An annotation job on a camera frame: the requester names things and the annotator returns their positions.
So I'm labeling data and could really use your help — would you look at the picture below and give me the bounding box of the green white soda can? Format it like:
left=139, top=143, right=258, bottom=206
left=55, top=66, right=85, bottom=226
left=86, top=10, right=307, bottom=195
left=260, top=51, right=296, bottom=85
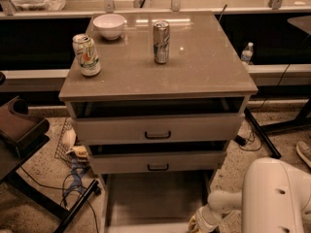
left=72, top=34, right=101, bottom=77

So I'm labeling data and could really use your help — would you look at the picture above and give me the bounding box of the black power adapter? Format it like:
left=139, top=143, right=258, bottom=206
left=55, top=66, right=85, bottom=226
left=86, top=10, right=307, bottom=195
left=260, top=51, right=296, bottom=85
left=234, top=135, right=247, bottom=146

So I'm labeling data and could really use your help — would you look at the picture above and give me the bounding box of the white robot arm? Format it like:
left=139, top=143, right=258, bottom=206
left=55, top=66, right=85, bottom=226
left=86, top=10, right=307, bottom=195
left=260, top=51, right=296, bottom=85
left=188, top=157, right=311, bottom=233

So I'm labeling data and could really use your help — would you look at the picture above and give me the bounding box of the grey drawer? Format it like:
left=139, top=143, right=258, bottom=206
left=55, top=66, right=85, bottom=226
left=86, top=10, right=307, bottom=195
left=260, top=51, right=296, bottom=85
left=89, top=151, right=226, bottom=174
left=100, top=170, right=214, bottom=233
left=71, top=114, right=244, bottom=145

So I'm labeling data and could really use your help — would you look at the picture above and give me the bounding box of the black table leg frame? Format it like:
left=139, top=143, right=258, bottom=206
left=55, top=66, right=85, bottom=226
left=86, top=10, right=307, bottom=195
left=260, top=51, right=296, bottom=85
left=244, top=99, right=311, bottom=159

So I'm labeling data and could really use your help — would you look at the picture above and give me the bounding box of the blue cable bundle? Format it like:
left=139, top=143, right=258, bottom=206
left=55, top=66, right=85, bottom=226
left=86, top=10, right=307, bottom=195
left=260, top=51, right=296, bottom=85
left=61, top=158, right=91, bottom=209

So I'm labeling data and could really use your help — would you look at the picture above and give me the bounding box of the white ceramic bowl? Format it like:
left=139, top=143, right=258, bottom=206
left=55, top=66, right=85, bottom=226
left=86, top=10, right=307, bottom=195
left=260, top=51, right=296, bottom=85
left=93, top=14, right=125, bottom=40

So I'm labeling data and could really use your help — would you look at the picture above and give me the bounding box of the grey drawer cabinet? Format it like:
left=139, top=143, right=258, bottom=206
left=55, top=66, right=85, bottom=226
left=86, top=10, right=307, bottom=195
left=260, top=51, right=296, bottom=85
left=58, top=11, right=259, bottom=199

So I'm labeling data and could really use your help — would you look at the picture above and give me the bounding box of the wire mesh basket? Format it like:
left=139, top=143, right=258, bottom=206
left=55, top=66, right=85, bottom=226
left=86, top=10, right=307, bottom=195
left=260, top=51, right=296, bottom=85
left=54, top=118, right=88, bottom=166

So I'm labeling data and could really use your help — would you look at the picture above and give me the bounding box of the tall silver drink can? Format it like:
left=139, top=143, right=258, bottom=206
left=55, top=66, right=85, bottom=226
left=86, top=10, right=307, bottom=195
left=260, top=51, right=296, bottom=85
left=154, top=20, right=170, bottom=64

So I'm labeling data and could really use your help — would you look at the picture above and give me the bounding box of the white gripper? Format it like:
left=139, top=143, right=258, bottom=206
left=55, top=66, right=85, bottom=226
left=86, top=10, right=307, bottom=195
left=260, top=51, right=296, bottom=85
left=188, top=205, right=223, bottom=233

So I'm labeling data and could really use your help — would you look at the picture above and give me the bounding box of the dark chair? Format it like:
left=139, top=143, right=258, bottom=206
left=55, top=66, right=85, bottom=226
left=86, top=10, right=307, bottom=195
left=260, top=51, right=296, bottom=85
left=0, top=71, right=101, bottom=233

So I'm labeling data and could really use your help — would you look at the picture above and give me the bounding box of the white knit sneaker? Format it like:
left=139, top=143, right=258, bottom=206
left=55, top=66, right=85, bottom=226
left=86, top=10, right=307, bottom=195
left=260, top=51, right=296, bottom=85
left=296, top=141, right=311, bottom=169

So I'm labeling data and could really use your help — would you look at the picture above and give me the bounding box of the clear plastic water bottle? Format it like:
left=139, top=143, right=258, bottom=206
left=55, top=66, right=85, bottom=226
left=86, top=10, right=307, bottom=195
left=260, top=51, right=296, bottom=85
left=241, top=42, right=254, bottom=65

